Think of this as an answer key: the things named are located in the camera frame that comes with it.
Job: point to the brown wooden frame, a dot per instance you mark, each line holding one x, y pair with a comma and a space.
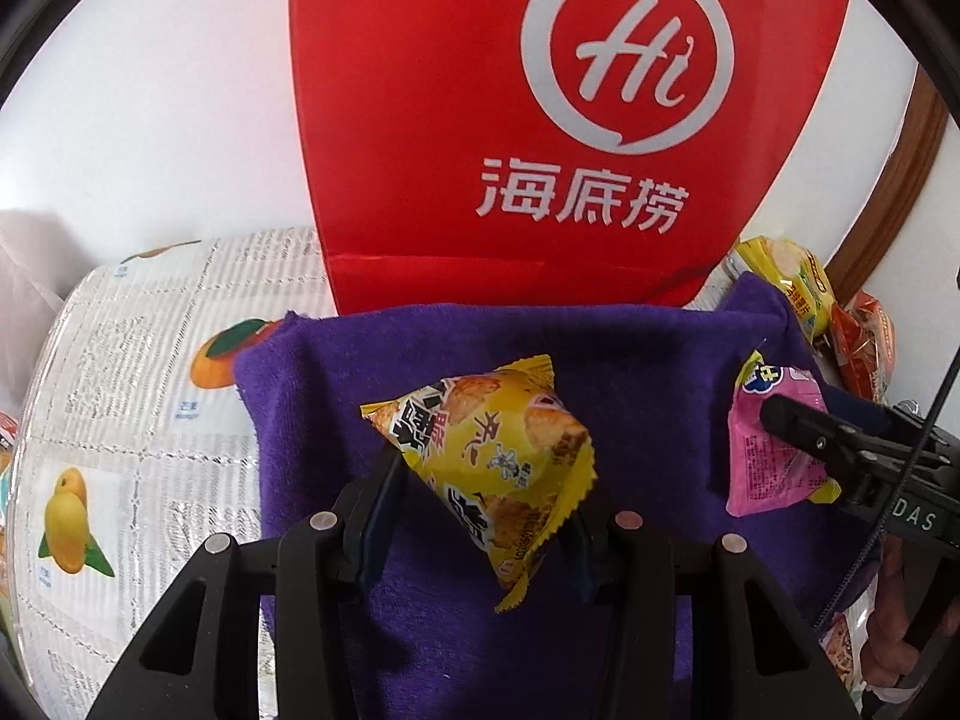
900, 187

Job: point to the yellow chips packet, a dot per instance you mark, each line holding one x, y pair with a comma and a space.
787, 270

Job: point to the purple towel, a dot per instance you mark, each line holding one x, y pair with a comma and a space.
465, 345

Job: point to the red paper bag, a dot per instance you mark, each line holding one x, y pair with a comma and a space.
420, 127

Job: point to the white shopping bag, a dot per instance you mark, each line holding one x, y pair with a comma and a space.
30, 300

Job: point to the pink snack packet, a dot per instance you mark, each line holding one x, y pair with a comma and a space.
765, 465

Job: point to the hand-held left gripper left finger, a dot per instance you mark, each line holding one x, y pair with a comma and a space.
386, 499

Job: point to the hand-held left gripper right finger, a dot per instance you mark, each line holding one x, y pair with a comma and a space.
583, 559

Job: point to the orange snack packet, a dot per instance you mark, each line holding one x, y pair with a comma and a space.
862, 345

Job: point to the person's right hand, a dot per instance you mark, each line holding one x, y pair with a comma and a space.
889, 615

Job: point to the yellow triangular snack packet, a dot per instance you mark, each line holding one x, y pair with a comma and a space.
495, 450

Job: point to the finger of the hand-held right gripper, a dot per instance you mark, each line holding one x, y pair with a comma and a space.
859, 409
802, 427

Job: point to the beige snack packet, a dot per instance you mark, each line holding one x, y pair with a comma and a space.
844, 652

